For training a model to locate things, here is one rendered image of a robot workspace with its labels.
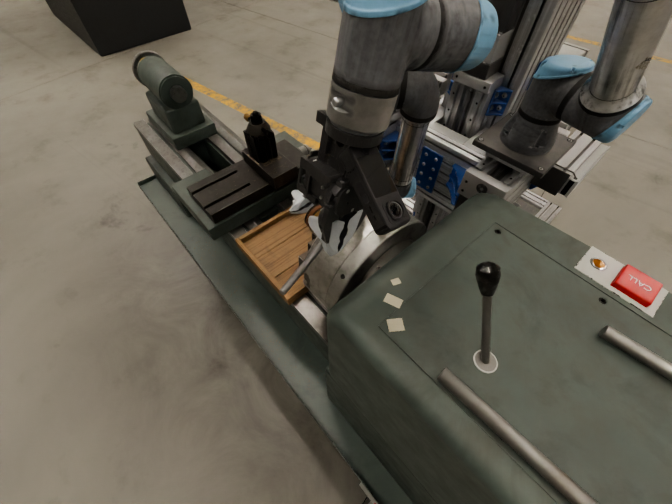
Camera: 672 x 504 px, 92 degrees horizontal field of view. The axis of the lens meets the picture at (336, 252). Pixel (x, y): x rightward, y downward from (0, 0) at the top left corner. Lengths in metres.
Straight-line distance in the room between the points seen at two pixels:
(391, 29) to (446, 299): 0.42
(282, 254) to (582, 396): 0.83
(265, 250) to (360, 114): 0.80
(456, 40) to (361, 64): 0.11
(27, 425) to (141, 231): 1.22
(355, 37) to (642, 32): 0.59
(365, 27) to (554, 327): 0.52
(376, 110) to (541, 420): 0.47
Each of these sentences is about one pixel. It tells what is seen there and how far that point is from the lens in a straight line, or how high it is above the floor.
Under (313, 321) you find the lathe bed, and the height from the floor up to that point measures 0.86.
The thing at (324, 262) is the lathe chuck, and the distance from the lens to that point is 0.70.
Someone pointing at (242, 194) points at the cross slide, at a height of 0.97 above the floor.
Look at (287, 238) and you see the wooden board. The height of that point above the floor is 0.88.
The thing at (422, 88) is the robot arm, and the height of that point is 1.38.
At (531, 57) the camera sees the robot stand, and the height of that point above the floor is 1.32.
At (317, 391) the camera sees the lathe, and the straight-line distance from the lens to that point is 1.25.
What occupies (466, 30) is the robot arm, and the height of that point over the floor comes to 1.62.
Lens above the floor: 1.76
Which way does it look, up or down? 54 degrees down
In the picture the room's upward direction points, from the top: straight up
